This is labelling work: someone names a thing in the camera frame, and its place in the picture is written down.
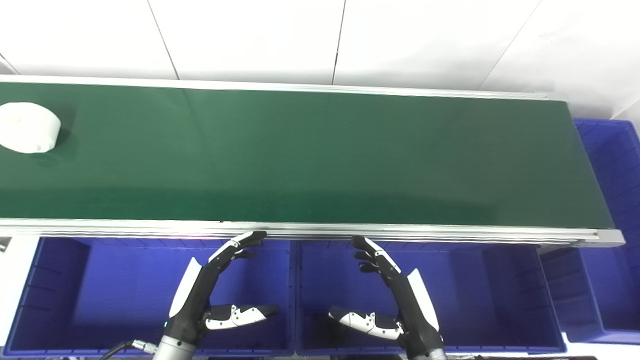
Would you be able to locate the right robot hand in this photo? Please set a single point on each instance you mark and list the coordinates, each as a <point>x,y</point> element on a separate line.
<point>417,315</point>

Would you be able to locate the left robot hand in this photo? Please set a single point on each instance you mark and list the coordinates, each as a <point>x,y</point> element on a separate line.
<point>192,300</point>

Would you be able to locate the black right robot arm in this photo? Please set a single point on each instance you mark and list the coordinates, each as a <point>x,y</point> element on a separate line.
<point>430,355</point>

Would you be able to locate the green conveyor belt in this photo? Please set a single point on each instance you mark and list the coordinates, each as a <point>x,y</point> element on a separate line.
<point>400,233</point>
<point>300,155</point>

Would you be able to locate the blue plastic bin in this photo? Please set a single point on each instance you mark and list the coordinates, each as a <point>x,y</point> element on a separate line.
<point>475,290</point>
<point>100,290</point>
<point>615,200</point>

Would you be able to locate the white cylindrical plastic part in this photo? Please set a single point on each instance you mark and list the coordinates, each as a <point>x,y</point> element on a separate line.
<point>27,127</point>

